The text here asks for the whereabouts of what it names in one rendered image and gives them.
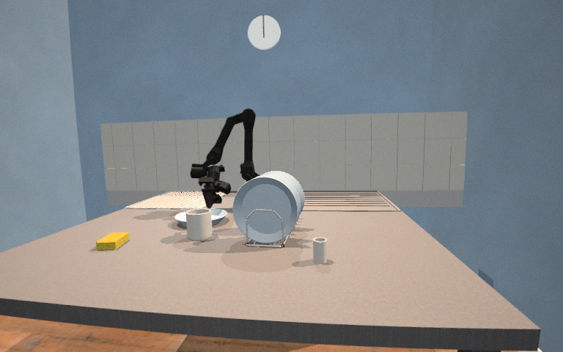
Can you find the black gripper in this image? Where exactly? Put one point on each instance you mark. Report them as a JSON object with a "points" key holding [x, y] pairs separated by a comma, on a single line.
{"points": [[209, 190]]}

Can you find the grey tiled splashback panel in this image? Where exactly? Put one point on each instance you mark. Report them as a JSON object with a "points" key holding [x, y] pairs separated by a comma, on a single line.
{"points": [[412, 159]]}

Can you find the yellow sponge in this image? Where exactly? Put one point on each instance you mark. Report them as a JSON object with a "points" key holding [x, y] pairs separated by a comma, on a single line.
{"points": [[112, 241]]}

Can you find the pale grey cylindrical cup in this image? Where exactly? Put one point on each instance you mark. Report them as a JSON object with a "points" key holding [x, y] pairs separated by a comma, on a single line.
{"points": [[320, 250]]}

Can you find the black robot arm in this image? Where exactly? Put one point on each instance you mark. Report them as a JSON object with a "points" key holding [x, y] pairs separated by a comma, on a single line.
{"points": [[214, 156]]}

